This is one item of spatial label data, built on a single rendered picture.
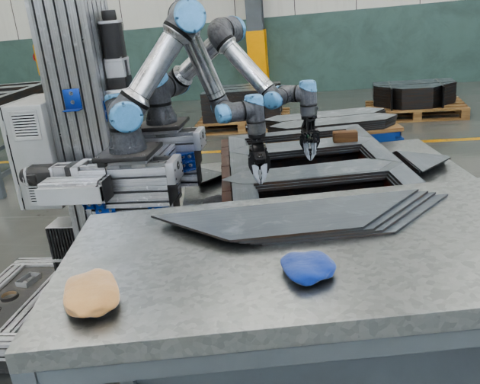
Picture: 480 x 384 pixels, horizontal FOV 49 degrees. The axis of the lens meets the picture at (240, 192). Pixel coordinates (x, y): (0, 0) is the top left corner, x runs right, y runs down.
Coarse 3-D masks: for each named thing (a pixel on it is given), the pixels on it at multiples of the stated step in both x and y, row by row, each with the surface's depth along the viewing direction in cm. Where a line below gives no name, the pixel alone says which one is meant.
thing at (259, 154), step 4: (252, 140) 208; (256, 140) 208; (260, 140) 208; (252, 144) 207; (256, 144) 207; (260, 144) 207; (252, 148) 206; (256, 148) 205; (260, 148) 205; (256, 152) 204; (260, 152) 203; (264, 152) 203; (256, 156) 202; (260, 156) 202; (264, 156) 202; (256, 160) 201; (260, 160) 201; (264, 160) 202
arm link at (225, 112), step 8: (224, 104) 201; (232, 104) 202; (240, 104) 202; (216, 112) 202; (224, 112) 200; (232, 112) 201; (240, 112) 201; (224, 120) 201; (232, 120) 203; (240, 120) 205
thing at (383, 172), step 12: (324, 132) 290; (360, 144) 258; (276, 156) 258; (288, 156) 257; (300, 156) 258; (372, 156) 240; (384, 168) 219; (288, 180) 216; (300, 180) 216; (312, 180) 216; (324, 180) 216; (336, 180) 216; (348, 180) 216; (360, 180) 216; (372, 180) 216; (396, 180) 206
